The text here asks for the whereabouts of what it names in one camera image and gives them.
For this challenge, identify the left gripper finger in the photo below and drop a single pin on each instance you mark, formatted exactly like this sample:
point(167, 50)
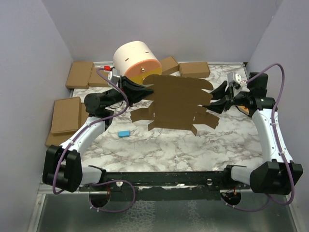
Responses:
point(137, 95)
point(129, 86)

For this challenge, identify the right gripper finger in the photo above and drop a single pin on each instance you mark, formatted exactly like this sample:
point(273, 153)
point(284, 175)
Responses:
point(218, 106)
point(219, 92)

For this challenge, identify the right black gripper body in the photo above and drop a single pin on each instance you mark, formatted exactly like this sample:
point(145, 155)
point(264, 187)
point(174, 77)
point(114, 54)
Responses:
point(239, 98)

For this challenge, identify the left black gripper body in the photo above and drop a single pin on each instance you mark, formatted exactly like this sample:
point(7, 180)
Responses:
point(114, 96)

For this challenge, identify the cardboard box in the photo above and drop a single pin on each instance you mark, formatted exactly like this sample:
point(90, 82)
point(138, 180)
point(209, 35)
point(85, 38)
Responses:
point(66, 116)
point(57, 139)
point(194, 69)
point(177, 103)
point(79, 75)
point(169, 65)
point(96, 80)

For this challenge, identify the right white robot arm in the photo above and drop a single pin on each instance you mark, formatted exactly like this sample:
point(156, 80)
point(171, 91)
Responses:
point(278, 174)

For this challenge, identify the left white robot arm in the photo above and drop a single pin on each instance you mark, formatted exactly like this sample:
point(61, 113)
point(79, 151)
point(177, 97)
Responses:
point(63, 168)

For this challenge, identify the orange paperback book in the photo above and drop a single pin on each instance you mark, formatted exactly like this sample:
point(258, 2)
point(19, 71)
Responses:
point(244, 110)

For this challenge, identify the round pastel drawer cabinet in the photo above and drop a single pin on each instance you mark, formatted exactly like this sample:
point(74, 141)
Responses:
point(135, 61)

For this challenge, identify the small blue block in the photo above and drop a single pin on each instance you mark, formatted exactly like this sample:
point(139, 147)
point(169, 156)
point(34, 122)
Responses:
point(123, 134)

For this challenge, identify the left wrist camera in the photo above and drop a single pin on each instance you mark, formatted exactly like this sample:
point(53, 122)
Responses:
point(113, 74)

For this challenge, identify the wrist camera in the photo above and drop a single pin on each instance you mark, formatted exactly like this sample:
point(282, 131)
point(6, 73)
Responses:
point(235, 80)
point(113, 74)

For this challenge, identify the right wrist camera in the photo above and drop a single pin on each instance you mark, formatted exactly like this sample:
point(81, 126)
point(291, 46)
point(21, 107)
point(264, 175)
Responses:
point(235, 80)

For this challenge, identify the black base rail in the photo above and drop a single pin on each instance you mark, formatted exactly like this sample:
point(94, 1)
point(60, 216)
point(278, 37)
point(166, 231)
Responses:
point(164, 186)

